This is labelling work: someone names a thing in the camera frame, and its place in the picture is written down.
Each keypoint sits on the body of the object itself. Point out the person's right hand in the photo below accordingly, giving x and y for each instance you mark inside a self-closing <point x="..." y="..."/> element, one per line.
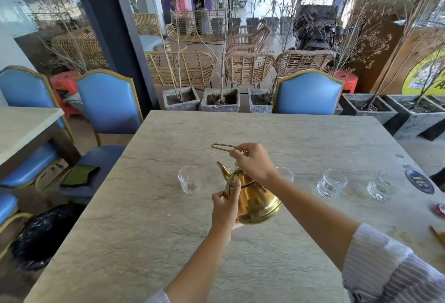
<point x="257" y="163"/>

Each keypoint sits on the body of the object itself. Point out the person's left hand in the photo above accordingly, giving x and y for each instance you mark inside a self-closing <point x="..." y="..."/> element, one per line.
<point x="226" y="210"/>

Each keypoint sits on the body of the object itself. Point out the clear glass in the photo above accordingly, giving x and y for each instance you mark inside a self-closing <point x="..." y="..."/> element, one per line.
<point x="189" y="180"/>
<point x="332" y="184"/>
<point x="382" y="186"/>
<point x="286" y="173"/>

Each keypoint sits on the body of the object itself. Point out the gold brass teapot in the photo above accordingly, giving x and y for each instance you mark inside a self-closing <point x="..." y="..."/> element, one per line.
<point x="257" y="205"/>

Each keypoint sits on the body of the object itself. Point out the person's right forearm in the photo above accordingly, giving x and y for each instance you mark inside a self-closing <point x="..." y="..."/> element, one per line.
<point x="313" y="223"/>

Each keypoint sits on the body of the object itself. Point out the person's left forearm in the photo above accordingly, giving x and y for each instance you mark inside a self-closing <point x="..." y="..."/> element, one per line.
<point x="198" y="268"/>

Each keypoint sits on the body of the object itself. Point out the person's left striped sleeve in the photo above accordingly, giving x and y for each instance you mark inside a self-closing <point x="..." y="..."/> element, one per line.
<point x="160" y="297"/>

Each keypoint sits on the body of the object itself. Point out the person's striped sleeve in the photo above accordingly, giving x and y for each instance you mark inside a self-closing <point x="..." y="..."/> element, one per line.
<point x="160" y="297"/>
<point x="393" y="271"/>

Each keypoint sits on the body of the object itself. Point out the person's right striped sleeve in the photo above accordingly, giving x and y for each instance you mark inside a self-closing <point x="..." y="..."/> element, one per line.
<point x="393" y="271"/>

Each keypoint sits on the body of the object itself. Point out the grey stone table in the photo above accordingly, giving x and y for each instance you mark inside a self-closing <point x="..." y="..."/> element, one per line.
<point x="139" y="243"/>

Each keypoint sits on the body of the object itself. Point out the group of rattan chairs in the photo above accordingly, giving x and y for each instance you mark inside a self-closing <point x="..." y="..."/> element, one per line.
<point x="248" y="66"/>

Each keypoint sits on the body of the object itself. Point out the red plastic stool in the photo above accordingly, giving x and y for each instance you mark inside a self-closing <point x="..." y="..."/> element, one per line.
<point x="347" y="82"/>
<point x="64" y="85"/>

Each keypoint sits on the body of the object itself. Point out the black metal cart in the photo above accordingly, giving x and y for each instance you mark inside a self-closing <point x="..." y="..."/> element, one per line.
<point x="314" y="28"/>

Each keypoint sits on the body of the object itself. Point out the green black cloth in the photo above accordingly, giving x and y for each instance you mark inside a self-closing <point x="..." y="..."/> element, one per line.
<point x="80" y="176"/>

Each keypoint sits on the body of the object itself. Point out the row of grey concrete planters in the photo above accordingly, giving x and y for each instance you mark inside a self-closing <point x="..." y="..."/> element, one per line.
<point x="413" y="125"/>

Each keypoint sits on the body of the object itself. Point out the group of dry branch plants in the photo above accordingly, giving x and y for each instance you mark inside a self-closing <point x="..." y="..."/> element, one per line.
<point x="365" y="42"/>

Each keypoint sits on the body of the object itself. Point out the pale round table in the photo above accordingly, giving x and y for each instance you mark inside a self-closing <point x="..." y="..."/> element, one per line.
<point x="149" y="42"/>

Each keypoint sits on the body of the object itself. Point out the round black sticker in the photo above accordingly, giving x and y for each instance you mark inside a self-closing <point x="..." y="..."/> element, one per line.
<point x="419" y="182"/>

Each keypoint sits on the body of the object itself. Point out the black bag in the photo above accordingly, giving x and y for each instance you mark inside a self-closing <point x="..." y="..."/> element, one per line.
<point x="45" y="236"/>

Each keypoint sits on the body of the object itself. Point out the small wooden holder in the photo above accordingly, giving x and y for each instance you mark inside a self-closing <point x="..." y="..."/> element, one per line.
<point x="438" y="232"/>

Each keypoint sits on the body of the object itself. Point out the wooden panel yellow round sign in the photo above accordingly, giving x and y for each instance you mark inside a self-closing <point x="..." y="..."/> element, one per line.
<point x="427" y="70"/>

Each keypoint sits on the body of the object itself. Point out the pale stone table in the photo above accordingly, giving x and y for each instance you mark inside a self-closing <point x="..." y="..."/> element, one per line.
<point x="21" y="129"/>

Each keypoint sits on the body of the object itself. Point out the blue chair gold frame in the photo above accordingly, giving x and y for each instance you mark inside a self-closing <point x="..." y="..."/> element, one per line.
<point x="107" y="104"/>
<point x="7" y="205"/>
<point x="24" y="87"/>
<point x="307" y="94"/>

